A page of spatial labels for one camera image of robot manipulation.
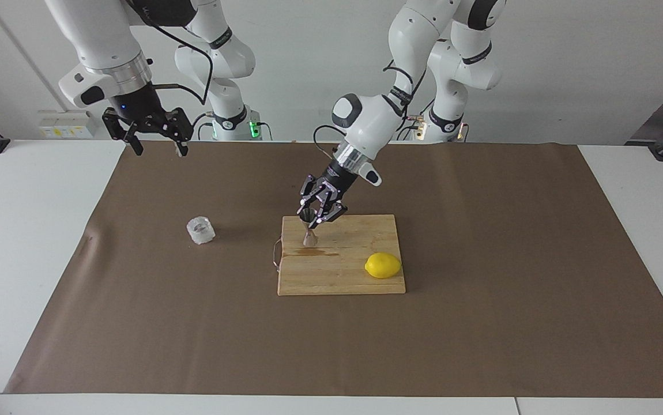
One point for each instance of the white wall socket strip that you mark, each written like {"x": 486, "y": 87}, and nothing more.
{"x": 66, "y": 129}

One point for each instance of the clear faceted glass cup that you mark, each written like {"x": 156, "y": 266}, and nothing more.
{"x": 200, "y": 230}

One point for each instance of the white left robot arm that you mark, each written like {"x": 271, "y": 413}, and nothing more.
{"x": 418, "y": 34}

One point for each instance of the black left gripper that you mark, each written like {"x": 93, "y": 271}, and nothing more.
{"x": 336, "y": 183}

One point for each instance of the wooden cutting board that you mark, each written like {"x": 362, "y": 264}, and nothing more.
{"x": 343, "y": 271}

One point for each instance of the brown paper table mat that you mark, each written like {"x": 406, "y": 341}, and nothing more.
{"x": 481, "y": 323}

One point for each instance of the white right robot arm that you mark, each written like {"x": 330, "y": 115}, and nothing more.
{"x": 101, "y": 34}

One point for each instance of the yellow lemon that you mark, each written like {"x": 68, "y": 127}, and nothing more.
{"x": 383, "y": 265}

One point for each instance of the steel double jigger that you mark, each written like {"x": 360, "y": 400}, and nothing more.
{"x": 310, "y": 237}

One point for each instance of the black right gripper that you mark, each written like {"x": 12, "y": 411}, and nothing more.
{"x": 138, "y": 106}

